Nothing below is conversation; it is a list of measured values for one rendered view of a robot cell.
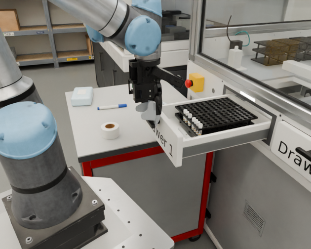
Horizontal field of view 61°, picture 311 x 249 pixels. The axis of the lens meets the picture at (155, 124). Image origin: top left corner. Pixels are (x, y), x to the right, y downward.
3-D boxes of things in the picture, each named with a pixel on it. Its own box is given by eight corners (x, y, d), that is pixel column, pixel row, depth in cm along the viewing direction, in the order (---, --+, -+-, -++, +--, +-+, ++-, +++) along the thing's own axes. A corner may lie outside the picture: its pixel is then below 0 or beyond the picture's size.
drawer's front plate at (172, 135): (176, 168, 77) (177, 136, 72) (144, 123, 101) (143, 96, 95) (181, 167, 78) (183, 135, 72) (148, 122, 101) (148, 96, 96)
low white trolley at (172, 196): (99, 282, 129) (77, 156, 92) (83, 195, 180) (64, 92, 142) (204, 245, 147) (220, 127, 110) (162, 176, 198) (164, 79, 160)
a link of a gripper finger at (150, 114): (140, 129, 82) (137, 100, 78) (158, 126, 83) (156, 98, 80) (143, 133, 79) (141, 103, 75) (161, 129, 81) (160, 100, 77)
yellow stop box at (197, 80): (193, 93, 121) (194, 78, 117) (186, 88, 126) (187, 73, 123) (203, 92, 122) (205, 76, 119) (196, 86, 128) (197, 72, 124)
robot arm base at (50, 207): (26, 242, 52) (10, 208, 47) (6, 199, 63) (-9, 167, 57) (94, 203, 61) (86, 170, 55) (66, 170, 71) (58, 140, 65)
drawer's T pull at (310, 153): (317, 167, 65) (319, 162, 64) (293, 150, 71) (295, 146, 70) (328, 164, 66) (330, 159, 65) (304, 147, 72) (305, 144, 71)
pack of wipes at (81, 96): (91, 105, 127) (90, 97, 125) (71, 106, 126) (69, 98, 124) (94, 93, 140) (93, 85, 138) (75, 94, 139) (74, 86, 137)
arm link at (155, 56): (155, 38, 76) (166, 44, 69) (155, 54, 78) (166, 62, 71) (130, 40, 73) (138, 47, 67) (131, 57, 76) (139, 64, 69)
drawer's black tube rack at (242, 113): (197, 146, 84) (198, 129, 81) (174, 121, 98) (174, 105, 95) (254, 133, 91) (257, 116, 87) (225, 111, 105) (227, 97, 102)
